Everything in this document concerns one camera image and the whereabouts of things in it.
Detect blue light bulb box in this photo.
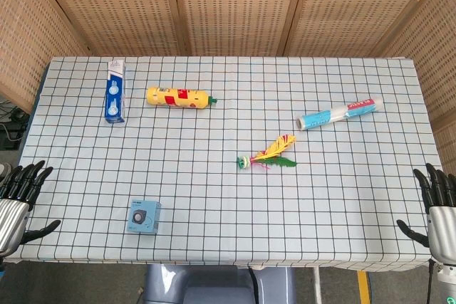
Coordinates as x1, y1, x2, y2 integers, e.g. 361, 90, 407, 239
104, 59, 127, 125

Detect black cables on floor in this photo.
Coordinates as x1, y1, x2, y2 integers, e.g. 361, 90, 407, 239
0, 99, 31, 152

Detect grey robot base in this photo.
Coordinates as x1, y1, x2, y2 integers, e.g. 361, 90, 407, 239
142, 263, 297, 304

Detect white blue tube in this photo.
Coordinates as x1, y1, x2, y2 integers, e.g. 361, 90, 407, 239
296, 95, 385, 132

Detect checkered white tablecloth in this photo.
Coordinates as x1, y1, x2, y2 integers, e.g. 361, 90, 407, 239
9, 55, 449, 272

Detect yellow red plastic bottle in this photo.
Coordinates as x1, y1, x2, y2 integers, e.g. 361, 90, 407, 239
145, 85, 219, 110

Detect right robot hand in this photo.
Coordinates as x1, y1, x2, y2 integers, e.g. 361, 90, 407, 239
396, 163, 456, 266

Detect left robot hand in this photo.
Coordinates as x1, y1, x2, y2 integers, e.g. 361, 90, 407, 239
0, 159, 62, 258

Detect colourful feather shuttlecock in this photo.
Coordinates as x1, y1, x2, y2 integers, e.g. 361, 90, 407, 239
236, 134, 298, 170

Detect woven folding screen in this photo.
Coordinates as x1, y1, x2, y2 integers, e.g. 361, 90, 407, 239
0, 0, 456, 173

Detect small light blue box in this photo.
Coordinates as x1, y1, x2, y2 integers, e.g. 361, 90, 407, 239
127, 199, 162, 235

